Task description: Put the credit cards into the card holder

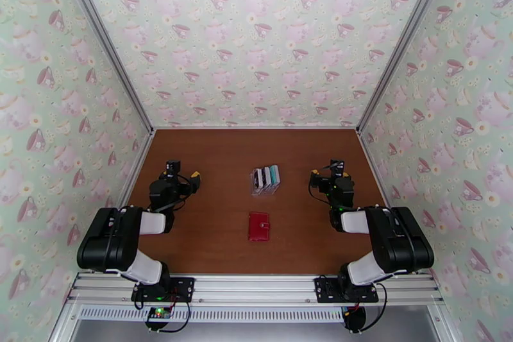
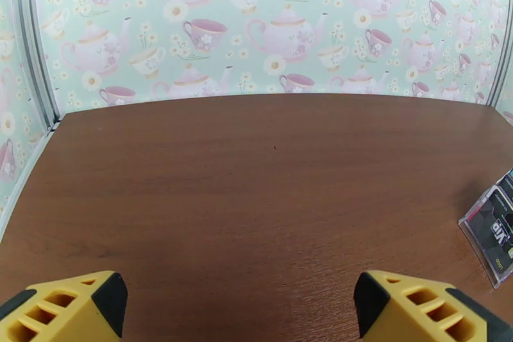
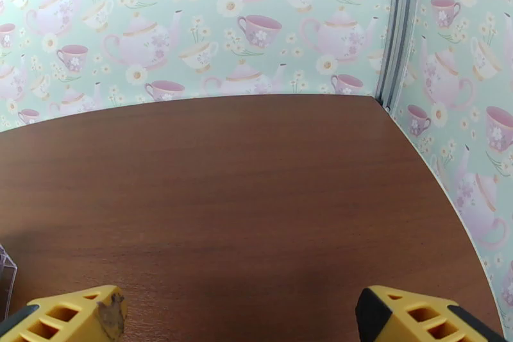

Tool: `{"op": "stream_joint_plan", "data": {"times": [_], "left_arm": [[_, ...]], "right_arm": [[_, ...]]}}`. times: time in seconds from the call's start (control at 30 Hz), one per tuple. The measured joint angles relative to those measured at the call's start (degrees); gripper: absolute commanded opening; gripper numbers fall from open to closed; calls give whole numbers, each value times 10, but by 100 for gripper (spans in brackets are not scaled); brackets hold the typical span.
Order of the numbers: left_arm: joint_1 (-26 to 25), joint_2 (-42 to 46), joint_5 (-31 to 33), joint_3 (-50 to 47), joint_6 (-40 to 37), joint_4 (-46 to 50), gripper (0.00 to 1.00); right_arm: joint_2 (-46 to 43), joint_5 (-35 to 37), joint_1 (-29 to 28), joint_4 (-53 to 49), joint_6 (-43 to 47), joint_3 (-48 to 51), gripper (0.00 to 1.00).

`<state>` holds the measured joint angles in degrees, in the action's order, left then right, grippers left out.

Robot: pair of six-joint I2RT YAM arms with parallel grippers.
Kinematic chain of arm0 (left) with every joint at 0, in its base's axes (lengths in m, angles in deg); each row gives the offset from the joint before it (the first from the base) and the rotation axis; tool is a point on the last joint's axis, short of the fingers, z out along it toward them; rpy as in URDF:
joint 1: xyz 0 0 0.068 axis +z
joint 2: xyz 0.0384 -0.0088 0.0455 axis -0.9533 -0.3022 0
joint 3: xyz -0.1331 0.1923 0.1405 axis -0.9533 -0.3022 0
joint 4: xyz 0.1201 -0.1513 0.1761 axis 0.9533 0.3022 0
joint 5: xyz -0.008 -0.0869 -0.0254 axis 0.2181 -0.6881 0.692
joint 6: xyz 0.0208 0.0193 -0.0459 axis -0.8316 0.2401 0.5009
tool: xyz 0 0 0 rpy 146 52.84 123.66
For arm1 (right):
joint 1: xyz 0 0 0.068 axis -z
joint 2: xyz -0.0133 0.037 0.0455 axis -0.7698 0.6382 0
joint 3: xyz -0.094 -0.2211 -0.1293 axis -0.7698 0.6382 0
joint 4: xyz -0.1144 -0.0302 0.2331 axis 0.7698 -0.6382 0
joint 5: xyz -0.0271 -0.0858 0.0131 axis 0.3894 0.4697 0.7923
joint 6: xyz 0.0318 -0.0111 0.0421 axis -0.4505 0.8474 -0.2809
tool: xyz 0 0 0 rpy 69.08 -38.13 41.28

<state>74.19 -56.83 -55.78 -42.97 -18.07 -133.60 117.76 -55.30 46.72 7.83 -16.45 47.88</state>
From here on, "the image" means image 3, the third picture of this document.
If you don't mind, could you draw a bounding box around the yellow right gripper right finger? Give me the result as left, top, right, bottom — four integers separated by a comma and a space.
355, 285, 508, 342

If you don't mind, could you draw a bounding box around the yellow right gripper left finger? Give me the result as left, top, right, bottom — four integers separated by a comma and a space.
0, 284, 129, 342

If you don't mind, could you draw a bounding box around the aluminium corner post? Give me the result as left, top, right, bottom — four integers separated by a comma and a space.
374, 0, 421, 113

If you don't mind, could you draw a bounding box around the clear acrylic card stand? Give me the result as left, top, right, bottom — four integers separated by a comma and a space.
0, 244, 20, 314

